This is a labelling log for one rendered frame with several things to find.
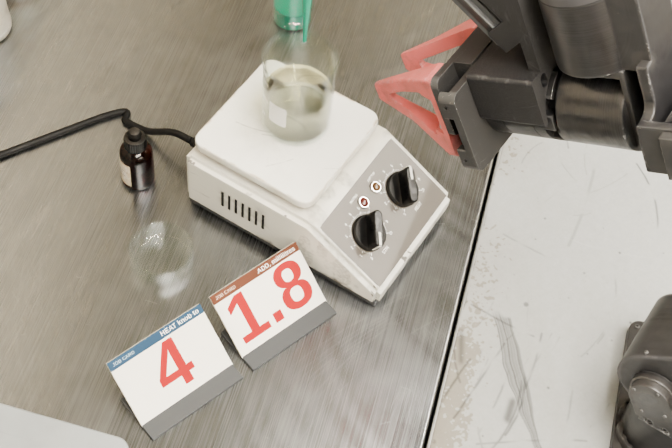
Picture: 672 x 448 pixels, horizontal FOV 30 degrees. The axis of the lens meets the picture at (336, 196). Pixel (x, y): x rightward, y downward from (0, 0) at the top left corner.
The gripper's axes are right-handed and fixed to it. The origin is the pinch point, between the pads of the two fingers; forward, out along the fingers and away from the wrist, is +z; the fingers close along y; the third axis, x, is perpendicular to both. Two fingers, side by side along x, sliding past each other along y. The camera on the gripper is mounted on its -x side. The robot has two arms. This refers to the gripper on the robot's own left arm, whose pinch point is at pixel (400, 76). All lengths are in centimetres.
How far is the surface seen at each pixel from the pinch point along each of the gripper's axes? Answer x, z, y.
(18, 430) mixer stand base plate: 13.8, 22.3, 30.7
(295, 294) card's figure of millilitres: 18.6, 13.3, 8.0
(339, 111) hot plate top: 10.1, 14.9, -5.9
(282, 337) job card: 20.3, 12.9, 11.4
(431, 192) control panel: 19.2, 9.0, -6.9
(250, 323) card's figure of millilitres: 17.9, 14.4, 12.5
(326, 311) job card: 21.1, 11.6, 7.1
